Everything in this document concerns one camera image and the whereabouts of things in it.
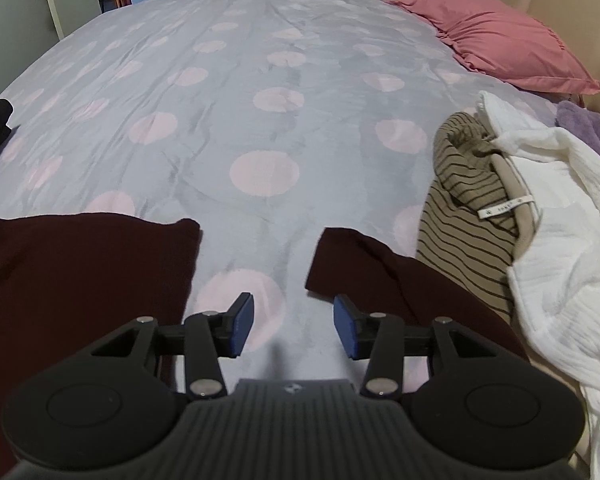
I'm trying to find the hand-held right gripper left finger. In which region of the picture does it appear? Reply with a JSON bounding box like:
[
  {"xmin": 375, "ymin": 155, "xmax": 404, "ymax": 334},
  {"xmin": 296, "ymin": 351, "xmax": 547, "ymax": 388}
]
[{"xmin": 87, "ymin": 292, "xmax": 256, "ymax": 401}]

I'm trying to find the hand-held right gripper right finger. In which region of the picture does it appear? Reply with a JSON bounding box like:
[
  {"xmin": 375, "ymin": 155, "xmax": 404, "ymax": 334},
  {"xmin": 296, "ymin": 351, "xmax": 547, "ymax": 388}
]
[{"xmin": 332, "ymin": 294, "xmax": 502, "ymax": 401}]

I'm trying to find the maroon garment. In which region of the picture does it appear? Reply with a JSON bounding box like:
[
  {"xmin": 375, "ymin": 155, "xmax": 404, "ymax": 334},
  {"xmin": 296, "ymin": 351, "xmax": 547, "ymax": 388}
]
[{"xmin": 0, "ymin": 212, "xmax": 531, "ymax": 480}]

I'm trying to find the olive striped shirt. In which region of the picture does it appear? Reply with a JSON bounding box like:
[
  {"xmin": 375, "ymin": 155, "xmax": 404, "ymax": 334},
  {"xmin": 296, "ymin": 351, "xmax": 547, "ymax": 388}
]
[{"xmin": 416, "ymin": 112, "xmax": 537, "ymax": 326}]

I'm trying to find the polka dot bed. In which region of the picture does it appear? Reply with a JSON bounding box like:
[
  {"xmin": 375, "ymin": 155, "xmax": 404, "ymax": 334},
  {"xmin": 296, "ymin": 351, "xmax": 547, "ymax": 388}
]
[{"xmin": 0, "ymin": 0, "xmax": 600, "ymax": 480}]

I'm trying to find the white crinkled garment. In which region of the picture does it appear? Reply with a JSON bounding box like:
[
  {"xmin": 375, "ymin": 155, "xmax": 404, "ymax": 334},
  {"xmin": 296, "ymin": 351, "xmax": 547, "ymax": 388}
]
[{"xmin": 475, "ymin": 91, "xmax": 600, "ymax": 480}]

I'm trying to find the purple fluffy garment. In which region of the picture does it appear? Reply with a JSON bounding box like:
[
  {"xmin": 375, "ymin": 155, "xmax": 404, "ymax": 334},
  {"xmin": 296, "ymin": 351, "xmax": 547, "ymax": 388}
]
[{"xmin": 555, "ymin": 100, "xmax": 600, "ymax": 177}]

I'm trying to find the pink pillow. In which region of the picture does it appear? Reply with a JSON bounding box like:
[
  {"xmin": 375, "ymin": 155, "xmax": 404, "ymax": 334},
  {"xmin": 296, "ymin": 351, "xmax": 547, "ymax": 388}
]
[{"xmin": 382, "ymin": 0, "xmax": 600, "ymax": 95}]

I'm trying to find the cream padded headboard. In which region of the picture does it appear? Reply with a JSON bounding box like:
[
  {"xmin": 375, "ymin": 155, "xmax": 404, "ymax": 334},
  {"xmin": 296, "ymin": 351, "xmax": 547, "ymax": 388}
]
[{"xmin": 475, "ymin": 0, "xmax": 600, "ymax": 111}]

